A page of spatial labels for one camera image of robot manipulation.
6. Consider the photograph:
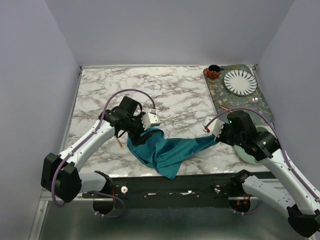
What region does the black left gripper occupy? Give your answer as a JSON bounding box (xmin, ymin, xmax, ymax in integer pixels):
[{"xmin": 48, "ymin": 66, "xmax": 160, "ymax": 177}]
[{"xmin": 125, "ymin": 112, "xmax": 153, "ymax": 147}]

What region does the teal cloth napkin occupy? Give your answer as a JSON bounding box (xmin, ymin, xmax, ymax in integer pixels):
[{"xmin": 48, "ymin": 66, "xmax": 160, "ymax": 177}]
[{"xmin": 127, "ymin": 127, "xmax": 218, "ymax": 180}]

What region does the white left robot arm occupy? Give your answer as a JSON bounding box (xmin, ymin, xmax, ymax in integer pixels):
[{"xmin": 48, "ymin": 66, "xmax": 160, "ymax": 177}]
[{"xmin": 40, "ymin": 96, "xmax": 161, "ymax": 203}]

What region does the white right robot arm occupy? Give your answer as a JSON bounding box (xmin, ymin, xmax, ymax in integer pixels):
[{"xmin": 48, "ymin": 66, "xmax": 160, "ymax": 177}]
[{"xmin": 204, "ymin": 107, "xmax": 320, "ymax": 238}]

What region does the gold spoon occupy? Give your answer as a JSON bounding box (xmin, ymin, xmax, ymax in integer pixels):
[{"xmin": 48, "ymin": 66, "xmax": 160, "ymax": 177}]
[{"xmin": 116, "ymin": 138, "xmax": 124, "ymax": 149}]

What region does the mint green floral plate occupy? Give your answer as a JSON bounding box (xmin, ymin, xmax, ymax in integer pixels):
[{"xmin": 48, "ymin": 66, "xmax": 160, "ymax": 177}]
[{"xmin": 234, "ymin": 126, "xmax": 269, "ymax": 165}]

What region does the dark floral placemat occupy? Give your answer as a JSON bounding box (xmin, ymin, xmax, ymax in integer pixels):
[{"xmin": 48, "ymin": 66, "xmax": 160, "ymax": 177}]
[{"xmin": 203, "ymin": 64, "xmax": 274, "ymax": 122}]

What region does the white striped plate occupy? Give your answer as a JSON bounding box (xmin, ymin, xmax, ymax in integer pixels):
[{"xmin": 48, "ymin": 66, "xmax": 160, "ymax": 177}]
[{"xmin": 223, "ymin": 69, "xmax": 258, "ymax": 96}]

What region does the orange black cup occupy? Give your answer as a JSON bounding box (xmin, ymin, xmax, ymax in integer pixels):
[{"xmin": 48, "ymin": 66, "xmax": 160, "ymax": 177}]
[{"xmin": 203, "ymin": 65, "xmax": 221, "ymax": 80}]

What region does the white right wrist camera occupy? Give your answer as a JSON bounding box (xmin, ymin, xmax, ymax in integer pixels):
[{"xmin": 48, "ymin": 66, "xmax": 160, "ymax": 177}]
[{"xmin": 203, "ymin": 116, "xmax": 224, "ymax": 138}]

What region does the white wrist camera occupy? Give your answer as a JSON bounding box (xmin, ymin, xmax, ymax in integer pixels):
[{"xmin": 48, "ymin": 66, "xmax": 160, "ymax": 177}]
[
  {"xmin": 141, "ymin": 112, "xmax": 161, "ymax": 131},
  {"xmin": 203, "ymin": 116, "xmax": 224, "ymax": 138}
]

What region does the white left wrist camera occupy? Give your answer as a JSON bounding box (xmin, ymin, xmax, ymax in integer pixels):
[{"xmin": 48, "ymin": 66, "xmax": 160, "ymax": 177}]
[{"xmin": 141, "ymin": 112, "xmax": 161, "ymax": 131}]

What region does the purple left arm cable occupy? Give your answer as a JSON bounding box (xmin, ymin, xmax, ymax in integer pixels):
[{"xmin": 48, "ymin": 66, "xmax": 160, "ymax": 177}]
[{"xmin": 51, "ymin": 89, "xmax": 156, "ymax": 208}]

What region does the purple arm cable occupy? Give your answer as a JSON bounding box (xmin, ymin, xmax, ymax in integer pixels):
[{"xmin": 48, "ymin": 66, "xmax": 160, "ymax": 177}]
[
  {"xmin": 205, "ymin": 107, "xmax": 320, "ymax": 201},
  {"xmin": 51, "ymin": 89, "xmax": 156, "ymax": 208}
]

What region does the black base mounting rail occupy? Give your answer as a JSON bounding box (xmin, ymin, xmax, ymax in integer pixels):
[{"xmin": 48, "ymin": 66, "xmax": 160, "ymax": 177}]
[{"xmin": 82, "ymin": 171, "xmax": 276, "ymax": 210}]

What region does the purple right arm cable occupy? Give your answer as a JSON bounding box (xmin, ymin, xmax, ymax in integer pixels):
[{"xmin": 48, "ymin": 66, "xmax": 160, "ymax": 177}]
[{"xmin": 205, "ymin": 107, "xmax": 320, "ymax": 201}]

